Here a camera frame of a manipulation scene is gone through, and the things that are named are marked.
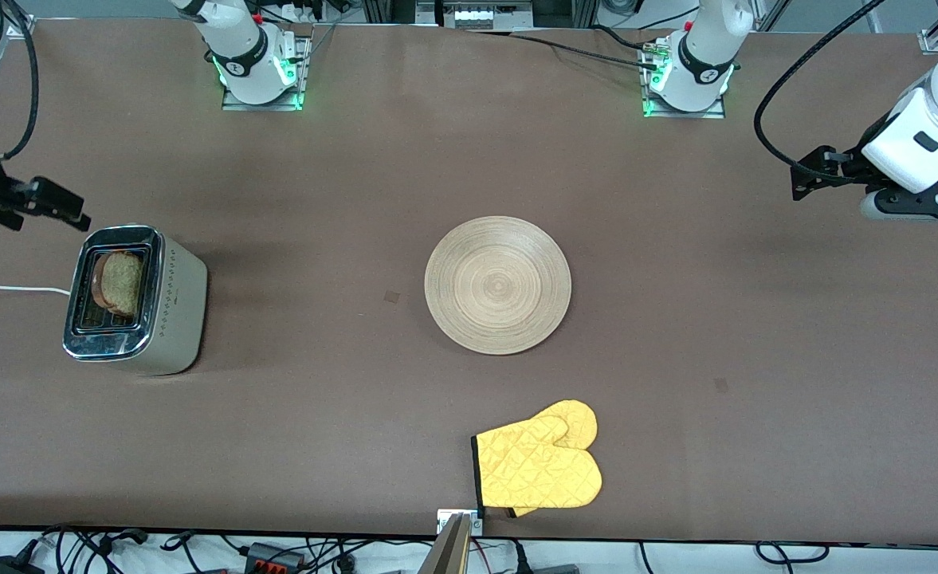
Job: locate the metal camera stand bracket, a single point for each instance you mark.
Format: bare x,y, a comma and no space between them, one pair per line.
445,520

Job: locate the black power brick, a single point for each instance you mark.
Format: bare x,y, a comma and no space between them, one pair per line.
10,568

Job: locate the orange black power adapter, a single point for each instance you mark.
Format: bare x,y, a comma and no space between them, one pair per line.
273,558

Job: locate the metal table corner bracket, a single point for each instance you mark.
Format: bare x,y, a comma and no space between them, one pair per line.
16,30
932,41

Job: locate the black plug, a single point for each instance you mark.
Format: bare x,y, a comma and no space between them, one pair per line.
522,562

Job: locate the bread slice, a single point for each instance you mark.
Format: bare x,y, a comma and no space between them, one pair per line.
122,283

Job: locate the white power strip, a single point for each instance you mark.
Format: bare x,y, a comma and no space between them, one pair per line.
476,16

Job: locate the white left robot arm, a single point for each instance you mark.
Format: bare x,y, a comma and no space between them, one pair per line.
927,119

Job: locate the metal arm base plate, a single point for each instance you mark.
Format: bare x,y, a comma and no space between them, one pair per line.
688,114
261,105

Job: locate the round wooden plate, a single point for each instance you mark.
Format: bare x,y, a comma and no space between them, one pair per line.
498,285

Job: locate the aluminium camera stand bar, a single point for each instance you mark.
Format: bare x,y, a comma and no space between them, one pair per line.
449,554

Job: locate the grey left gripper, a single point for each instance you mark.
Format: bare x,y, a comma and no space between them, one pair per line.
857,164

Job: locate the yellow quilted oven mitt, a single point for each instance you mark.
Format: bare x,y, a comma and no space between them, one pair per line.
540,470

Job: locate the silver two-slot toaster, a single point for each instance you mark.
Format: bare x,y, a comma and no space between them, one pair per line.
178,319

